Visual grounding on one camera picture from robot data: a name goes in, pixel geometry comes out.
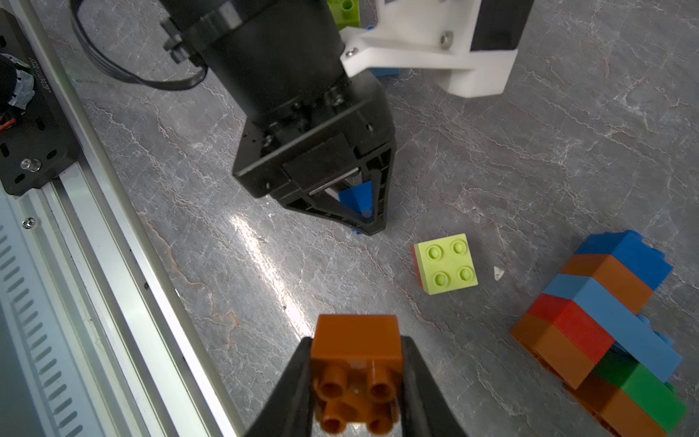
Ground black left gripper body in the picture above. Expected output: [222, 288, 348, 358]
[232, 71, 395, 198]

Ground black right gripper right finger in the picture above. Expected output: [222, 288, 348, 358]
[400, 336, 467, 437]

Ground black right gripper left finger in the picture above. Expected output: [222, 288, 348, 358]
[245, 337, 314, 437]

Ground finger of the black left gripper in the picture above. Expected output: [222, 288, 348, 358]
[360, 140, 396, 229]
[272, 189, 384, 236]

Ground orange lego brick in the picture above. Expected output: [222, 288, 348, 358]
[311, 314, 404, 435]
[561, 254, 655, 314]
[511, 313, 595, 389]

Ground light blue long lego brick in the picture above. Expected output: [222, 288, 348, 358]
[544, 274, 683, 382]

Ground light blue long brick studs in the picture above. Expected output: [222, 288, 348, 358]
[370, 67, 400, 78]

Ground lime green lego brick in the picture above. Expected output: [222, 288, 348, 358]
[327, 0, 362, 30]

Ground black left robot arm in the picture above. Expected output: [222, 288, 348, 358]
[149, 1, 396, 236]

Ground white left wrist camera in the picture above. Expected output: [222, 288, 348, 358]
[340, 0, 533, 98]

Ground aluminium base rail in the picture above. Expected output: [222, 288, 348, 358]
[1, 1, 244, 436]

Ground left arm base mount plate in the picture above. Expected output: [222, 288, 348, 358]
[1, 8, 82, 197]

